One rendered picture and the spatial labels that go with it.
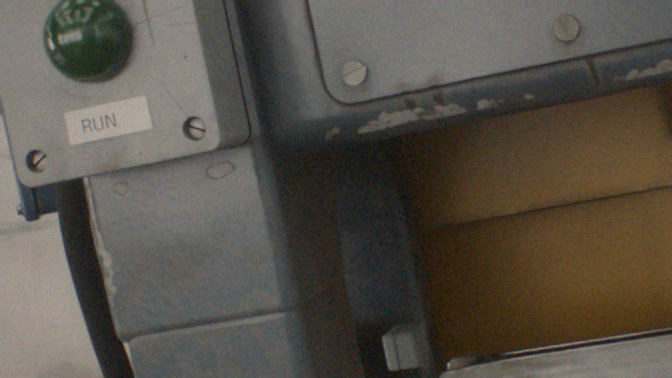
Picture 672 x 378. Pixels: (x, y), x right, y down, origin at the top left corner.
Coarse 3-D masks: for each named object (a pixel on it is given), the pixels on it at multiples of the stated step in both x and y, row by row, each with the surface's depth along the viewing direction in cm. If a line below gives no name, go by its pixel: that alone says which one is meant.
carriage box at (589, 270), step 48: (432, 240) 77; (480, 240) 77; (528, 240) 76; (576, 240) 75; (624, 240) 75; (432, 288) 78; (480, 288) 77; (528, 288) 76; (576, 288) 76; (624, 288) 75; (480, 336) 77; (528, 336) 77; (576, 336) 76
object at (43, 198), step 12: (0, 108) 93; (12, 156) 93; (24, 192) 94; (36, 192) 94; (48, 192) 94; (24, 204) 94; (36, 204) 94; (48, 204) 94; (24, 216) 94; (36, 216) 94
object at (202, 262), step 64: (256, 0) 49; (320, 0) 48; (384, 0) 47; (448, 0) 47; (512, 0) 46; (576, 0) 46; (640, 0) 45; (256, 64) 49; (320, 64) 48; (384, 64) 47; (448, 64) 47; (512, 64) 46; (576, 64) 46; (640, 64) 46; (320, 128) 49; (384, 128) 48; (128, 192) 50; (192, 192) 49; (256, 192) 49; (320, 192) 54; (384, 192) 68; (128, 256) 50; (192, 256) 49; (256, 256) 49; (320, 256) 53; (384, 256) 69; (128, 320) 50; (192, 320) 50; (256, 320) 49; (320, 320) 51; (384, 320) 70
